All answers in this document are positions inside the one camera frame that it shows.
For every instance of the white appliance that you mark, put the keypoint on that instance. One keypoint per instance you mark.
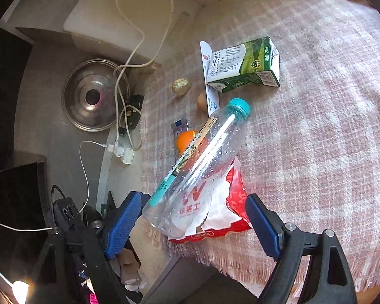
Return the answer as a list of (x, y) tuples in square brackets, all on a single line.
[(120, 22)]

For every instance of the steel pot lid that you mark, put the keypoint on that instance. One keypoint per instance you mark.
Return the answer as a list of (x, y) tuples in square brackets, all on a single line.
[(82, 107)]

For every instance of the orange round fruit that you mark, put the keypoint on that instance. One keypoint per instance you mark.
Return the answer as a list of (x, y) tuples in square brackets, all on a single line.
[(184, 142)]

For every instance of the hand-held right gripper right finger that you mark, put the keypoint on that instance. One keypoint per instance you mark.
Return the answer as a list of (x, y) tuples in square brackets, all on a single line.
[(262, 228)]

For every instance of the small blue sachet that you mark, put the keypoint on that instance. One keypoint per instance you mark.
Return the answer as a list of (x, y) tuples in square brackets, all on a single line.
[(178, 126)]

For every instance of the pink plaid cloth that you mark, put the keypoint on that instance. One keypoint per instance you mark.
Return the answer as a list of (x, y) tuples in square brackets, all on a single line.
[(304, 133)]

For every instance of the clear plastic bottle teal cap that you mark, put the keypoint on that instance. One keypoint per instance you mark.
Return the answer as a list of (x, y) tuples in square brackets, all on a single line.
[(202, 164)]

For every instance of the white plug adapter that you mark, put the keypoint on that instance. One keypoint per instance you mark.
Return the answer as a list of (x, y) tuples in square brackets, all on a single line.
[(124, 153)]

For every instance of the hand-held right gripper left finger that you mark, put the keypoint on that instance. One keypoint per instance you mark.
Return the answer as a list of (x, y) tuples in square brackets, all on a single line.
[(123, 226)]

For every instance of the dark box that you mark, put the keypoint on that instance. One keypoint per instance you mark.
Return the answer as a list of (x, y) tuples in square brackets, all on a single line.
[(25, 180)]

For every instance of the red and white paper bag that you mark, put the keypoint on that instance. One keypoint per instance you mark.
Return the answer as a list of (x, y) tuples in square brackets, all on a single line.
[(228, 209)]

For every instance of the brown egg shell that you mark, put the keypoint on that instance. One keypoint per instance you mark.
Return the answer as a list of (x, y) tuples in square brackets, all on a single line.
[(202, 102)]

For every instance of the tan oyster shell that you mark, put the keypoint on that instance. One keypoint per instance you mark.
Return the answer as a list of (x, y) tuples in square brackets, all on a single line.
[(181, 86)]

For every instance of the green and white milk carton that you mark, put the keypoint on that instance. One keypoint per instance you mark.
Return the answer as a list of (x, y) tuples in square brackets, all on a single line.
[(240, 66)]

